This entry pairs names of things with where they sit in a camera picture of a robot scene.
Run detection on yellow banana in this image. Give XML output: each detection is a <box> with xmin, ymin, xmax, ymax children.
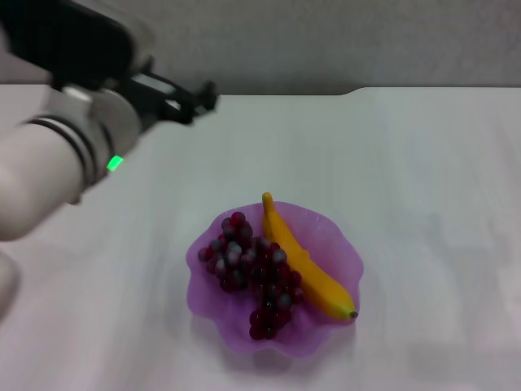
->
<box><xmin>261</xmin><ymin>191</ymin><xmax>360</xmax><ymax>321</ymax></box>

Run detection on purple translucent wavy bowl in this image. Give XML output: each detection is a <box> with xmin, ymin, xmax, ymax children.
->
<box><xmin>186</xmin><ymin>200</ymin><xmax>365</xmax><ymax>360</ymax></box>

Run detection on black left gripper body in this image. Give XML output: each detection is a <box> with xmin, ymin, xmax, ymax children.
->
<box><xmin>129</xmin><ymin>72</ymin><xmax>197</xmax><ymax>132</ymax></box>

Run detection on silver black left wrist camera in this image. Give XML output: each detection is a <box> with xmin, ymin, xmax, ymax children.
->
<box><xmin>0</xmin><ymin>0</ymin><xmax>158</xmax><ymax>93</ymax></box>

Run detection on dark red grape bunch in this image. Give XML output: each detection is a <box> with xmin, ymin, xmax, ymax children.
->
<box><xmin>198</xmin><ymin>211</ymin><xmax>305</xmax><ymax>341</ymax></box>

